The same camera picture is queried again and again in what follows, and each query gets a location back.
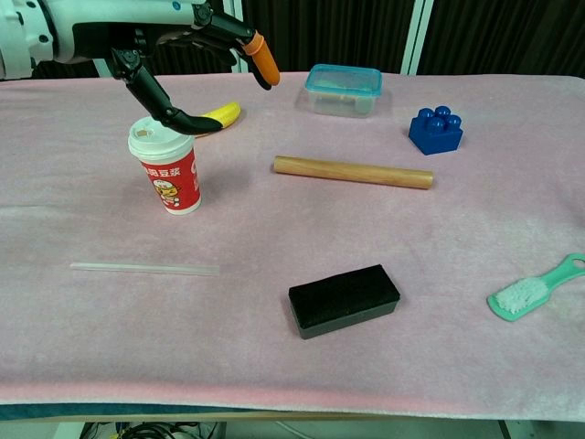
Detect blue plastic box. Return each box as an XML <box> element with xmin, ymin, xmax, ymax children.
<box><xmin>295</xmin><ymin>63</ymin><xmax>394</xmax><ymax>119</ymax></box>

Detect black curtain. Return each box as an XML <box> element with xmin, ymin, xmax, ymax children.
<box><xmin>31</xmin><ymin>0</ymin><xmax>585</xmax><ymax>80</ymax></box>

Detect white frame post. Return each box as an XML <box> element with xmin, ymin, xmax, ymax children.
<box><xmin>400</xmin><ymin>0</ymin><xmax>434</xmax><ymax>75</ymax></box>
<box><xmin>228</xmin><ymin>0</ymin><xmax>244</xmax><ymax>74</ymax></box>

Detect yellow banana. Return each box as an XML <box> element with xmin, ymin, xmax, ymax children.
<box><xmin>194</xmin><ymin>102</ymin><xmax>242</xmax><ymax>137</ymax></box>

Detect pink tablecloth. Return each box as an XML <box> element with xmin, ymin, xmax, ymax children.
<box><xmin>0</xmin><ymin>70</ymin><xmax>585</xmax><ymax>411</ymax></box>

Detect blue toy building brick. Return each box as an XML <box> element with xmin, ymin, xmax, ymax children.
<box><xmin>408</xmin><ymin>105</ymin><xmax>464</xmax><ymax>156</ymax></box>

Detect black rectangular block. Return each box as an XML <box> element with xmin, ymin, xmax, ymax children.
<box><xmin>288</xmin><ymin>263</ymin><xmax>402</xmax><ymax>340</ymax></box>

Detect green cleaning brush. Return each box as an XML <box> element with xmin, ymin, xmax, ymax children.
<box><xmin>486</xmin><ymin>252</ymin><xmax>585</xmax><ymax>323</ymax></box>

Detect white and red cup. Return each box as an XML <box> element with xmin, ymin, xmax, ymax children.
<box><xmin>127</xmin><ymin>115</ymin><xmax>203</xmax><ymax>217</ymax></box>

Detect black floor cables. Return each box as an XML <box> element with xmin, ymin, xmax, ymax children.
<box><xmin>81</xmin><ymin>420</ymin><xmax>220</xmax><ymax>439</ymax></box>

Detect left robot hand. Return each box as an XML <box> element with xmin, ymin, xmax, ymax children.
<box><xmin>52</xmin><ymin>0</ymin><xmax>281</xmax><ymax>137</ymax></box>

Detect clear plastic straw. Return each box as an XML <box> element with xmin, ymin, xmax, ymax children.
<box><xmin>69</xmin><ymin>262</ymin><xmax>220</xmax><ymax>277</ymax></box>

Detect wooden rolling pin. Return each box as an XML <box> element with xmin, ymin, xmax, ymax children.
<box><xmin>272</xmin><ymin>155</ymin><xmax>434</xmax><ymax>190</ymax></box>

